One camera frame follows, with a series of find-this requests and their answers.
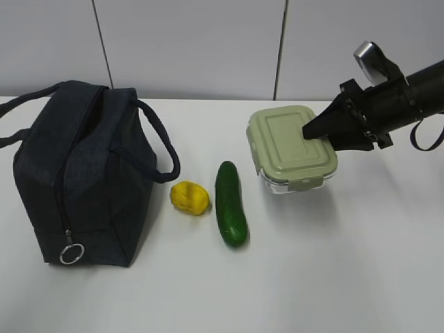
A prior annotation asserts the yellow lemon-shaped toy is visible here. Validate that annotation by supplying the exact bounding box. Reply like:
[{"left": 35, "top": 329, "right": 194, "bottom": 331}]
[{"left": 170, "top": 181, "right": 210, "bottom": 216}]

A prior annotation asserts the green cucumber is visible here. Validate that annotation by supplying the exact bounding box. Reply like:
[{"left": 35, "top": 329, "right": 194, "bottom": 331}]
[{"left": 215, "top": 161, "right": 249, "bottom": 248}]

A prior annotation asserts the silver zipper pull ring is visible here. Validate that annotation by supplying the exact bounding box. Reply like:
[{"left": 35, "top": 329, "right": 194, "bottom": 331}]
[{"left": 60, "top": 228, "right": 85, "bottom": 266}]

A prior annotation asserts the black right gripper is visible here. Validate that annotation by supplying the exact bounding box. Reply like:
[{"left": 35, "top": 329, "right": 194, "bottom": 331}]
[{"left": 302, "top": 78, "right": 411, "bottom": 151}]

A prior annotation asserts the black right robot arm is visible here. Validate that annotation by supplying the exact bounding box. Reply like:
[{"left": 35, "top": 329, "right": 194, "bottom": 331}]
[{"left": 302, "top": 60, "right": 443, "bottom": 151}]

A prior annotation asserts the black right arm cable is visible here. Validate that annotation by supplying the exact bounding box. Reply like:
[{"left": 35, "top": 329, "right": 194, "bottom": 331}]
[{"left": 409, "top": 114, "right": 444, "bottom": 151}]

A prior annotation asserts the glass container with green lid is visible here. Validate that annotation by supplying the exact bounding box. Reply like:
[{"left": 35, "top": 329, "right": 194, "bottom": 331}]
[{"left": 246, "top": 105, "right": 338, "bottom": 194}]

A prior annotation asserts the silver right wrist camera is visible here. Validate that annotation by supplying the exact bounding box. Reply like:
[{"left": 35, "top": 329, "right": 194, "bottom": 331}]
[{"left": 353, "top": 41, "right": 389, "bottom": 86}]

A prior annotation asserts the dark navy fabric lunch bag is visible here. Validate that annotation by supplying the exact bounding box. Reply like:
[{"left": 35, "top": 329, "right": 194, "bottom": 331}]
[{"left": 1, "top": 80, "right": 180, "bottom": 267}]

